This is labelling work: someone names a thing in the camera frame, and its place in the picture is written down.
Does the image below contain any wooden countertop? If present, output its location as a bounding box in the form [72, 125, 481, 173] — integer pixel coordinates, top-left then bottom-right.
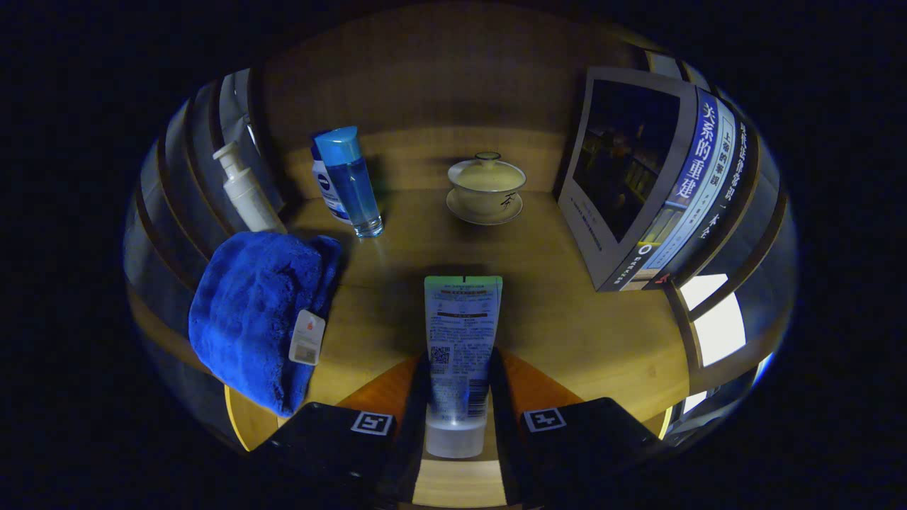
[131, 127, 692, 461]

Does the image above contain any white and blue squeeze tube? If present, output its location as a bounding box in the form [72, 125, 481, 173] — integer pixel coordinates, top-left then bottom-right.
[424, 275, 504, 460]

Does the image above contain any white pump bottle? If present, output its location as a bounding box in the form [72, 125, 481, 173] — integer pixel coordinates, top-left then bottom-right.
[213, 140, 288, 234]

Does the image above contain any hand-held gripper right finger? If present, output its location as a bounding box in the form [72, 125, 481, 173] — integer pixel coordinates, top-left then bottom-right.
[489, 347, 667, 507]

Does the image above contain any beige lidded teacup with saucer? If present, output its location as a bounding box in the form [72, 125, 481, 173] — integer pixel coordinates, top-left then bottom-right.
[445, 151, 527, 227]

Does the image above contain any book with pale spine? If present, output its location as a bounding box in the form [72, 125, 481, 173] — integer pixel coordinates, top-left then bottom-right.
[634, 99, 745, 291]

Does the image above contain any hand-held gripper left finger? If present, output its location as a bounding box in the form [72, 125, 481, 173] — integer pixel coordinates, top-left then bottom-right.
[248, 351, 433, 510]

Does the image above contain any blue towel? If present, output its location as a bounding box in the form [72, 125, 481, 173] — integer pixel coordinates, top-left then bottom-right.
[188, 230, 344, 419]

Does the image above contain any clear bottle with blue cap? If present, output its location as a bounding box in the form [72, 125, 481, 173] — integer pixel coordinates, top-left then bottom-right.
[314, 126, 385, 239]

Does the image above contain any wooden cabinet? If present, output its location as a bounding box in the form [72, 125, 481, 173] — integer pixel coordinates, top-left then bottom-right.
[124, 4, 798, 454]

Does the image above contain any white bottle with blue label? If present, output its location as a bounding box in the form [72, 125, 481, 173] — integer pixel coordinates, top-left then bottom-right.
[310, 145, 353, 225]

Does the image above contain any grey book with blue spine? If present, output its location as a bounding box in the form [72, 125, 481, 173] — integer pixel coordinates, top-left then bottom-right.
[558, 66, 720, 293]

